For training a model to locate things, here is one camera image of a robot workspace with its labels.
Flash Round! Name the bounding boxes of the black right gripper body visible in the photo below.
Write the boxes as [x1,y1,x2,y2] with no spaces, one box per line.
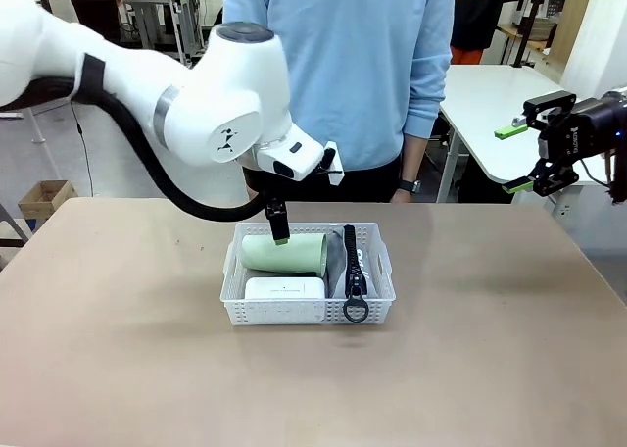
[538,97,627,163]

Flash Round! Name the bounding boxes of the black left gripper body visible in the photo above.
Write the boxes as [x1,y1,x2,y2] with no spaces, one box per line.
[242,167,284,203]

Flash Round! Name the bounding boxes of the light green plastic cup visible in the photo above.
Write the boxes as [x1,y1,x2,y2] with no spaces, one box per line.
[240,232,329,278]

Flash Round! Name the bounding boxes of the white power strip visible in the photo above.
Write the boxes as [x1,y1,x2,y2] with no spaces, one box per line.
[243,275,328,302]

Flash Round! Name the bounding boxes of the person's left forearm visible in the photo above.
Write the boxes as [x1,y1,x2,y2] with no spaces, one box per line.
[399,132,433,183]

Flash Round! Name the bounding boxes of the white perforated plastic basket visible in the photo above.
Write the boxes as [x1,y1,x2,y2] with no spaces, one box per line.
[219,221,397,327]

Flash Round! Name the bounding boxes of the large white side table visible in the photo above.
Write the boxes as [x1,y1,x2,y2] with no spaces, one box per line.
[437,63,609,204]

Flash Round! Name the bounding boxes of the grey pencil case black zipper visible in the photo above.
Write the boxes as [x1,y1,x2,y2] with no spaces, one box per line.
[325,224,379,324]

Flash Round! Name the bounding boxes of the wooden cabinet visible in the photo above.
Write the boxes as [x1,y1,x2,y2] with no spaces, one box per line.
[550,0,595,72]

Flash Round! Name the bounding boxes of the black tripod stand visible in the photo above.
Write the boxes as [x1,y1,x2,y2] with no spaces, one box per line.
[507,0,551,70]

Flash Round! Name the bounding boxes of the background person orange clothes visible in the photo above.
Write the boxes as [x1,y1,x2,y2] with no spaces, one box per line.
[449,0,536,66]

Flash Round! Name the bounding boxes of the person in light blue sweater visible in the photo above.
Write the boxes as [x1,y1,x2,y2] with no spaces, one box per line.
[222,0,457,204]

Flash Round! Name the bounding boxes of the cardboard box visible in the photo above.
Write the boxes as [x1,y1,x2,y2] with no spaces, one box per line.
[17,178,79,223]

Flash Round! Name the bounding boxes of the background person black trousers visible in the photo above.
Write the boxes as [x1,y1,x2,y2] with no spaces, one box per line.
[63,0,123,45]

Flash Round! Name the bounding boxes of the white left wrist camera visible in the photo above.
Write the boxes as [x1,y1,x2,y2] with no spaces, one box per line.
[316,140,346,188]

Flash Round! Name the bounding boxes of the black corrugated cable conduit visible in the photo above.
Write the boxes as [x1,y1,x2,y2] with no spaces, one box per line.
[0,76,276,223]

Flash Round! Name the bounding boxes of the thin black floor cable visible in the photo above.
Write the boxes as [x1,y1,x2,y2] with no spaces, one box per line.
[72,102,95,198]

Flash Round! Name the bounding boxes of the black metal frame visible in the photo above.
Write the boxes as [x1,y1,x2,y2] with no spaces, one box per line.
[0,201,31,273]

